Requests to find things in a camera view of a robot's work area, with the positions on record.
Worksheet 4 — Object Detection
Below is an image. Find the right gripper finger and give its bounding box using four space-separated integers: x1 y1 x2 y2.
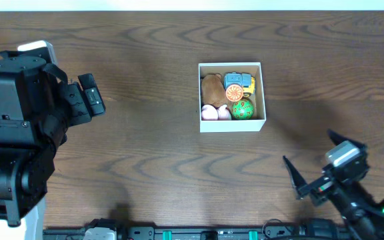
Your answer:
327 129 365 149
283 155 307 197

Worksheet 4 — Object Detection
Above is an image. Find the green polyhedral dice ball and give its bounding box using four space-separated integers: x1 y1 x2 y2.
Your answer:
231 98 254 120

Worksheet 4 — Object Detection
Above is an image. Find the yellow grey toy truck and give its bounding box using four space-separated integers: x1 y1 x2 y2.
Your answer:
224 72 255 97

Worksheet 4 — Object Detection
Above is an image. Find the orange round toy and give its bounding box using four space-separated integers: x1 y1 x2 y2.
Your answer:
225 84 243 102

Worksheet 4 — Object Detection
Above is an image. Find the pink white pig toy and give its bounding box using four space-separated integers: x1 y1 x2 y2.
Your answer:
201 105 232 121

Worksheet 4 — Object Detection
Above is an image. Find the brown plush toy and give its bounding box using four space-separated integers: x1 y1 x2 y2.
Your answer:
201 73 233 109

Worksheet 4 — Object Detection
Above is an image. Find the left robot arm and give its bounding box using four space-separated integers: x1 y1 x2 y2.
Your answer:
0 72 105 239

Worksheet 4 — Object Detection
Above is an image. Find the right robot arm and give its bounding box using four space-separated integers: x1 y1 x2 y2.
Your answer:
283 129 384 239

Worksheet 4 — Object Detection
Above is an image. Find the white cardboard box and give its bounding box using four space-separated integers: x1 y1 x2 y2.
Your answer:
198 62 267 133

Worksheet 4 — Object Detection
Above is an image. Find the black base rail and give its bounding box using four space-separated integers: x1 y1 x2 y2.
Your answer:
43 219 353 240

